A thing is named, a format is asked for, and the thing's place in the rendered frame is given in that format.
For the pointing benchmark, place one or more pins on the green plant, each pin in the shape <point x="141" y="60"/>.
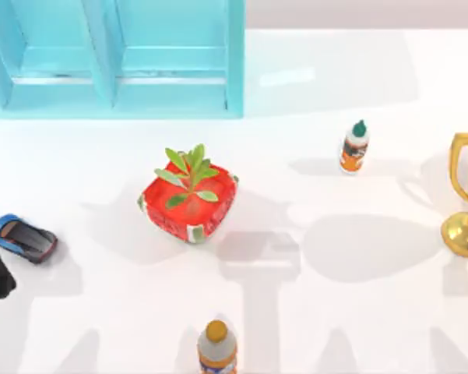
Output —
<point x="191" y="171"/>

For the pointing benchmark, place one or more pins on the red plant pot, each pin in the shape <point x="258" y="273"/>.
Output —
<point x="167" y="214"/>

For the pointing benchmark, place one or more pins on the green-capped orange bottle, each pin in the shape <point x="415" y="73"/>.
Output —
<point x="353" y="150"/>

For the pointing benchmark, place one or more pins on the light blue rack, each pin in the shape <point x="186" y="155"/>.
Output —
<point x="171" y="58"/>

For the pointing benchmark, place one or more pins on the orange-capped orange bottle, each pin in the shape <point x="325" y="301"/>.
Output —
<point x="217" y="350"/>

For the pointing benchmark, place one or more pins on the blue toy car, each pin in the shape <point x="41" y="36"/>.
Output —
<point x="21" y="237"/>

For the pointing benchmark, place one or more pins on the gold trophy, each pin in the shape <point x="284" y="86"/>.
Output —
<point x="465" y="230"/>

